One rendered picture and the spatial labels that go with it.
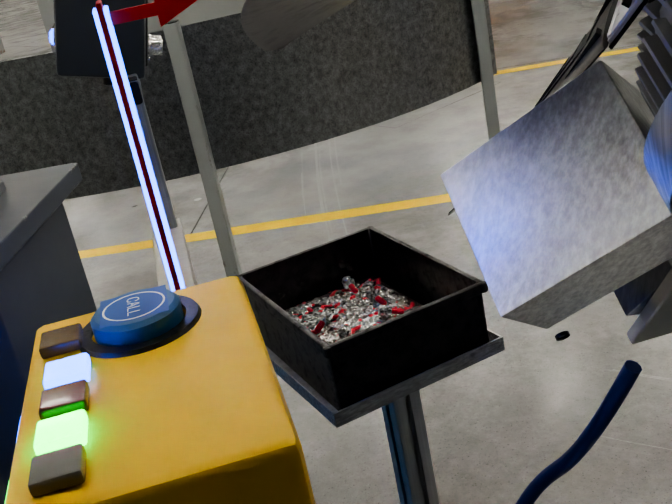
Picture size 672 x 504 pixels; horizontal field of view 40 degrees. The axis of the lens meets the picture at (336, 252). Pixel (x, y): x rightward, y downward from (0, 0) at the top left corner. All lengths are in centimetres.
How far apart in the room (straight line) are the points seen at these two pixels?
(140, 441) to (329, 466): 185
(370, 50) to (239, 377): 236
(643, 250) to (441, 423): 161
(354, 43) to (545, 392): 110
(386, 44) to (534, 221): 206
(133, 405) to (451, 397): 200
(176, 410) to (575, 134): 42
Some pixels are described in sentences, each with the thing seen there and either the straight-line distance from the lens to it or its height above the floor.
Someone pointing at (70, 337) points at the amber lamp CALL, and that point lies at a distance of 41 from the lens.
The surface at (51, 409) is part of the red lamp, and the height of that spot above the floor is 108.
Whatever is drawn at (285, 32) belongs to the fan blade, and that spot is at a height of 113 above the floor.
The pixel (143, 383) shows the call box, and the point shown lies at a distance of 37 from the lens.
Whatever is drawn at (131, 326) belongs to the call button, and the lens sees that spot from 40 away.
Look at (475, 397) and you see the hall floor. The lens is 232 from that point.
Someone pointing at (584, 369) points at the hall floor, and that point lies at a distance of 239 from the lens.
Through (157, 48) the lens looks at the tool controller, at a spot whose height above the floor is 107.
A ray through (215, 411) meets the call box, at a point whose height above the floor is 107.
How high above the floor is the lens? 124
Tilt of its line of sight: 22 degrees down
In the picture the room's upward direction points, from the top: 12 degrees counter-clockwise
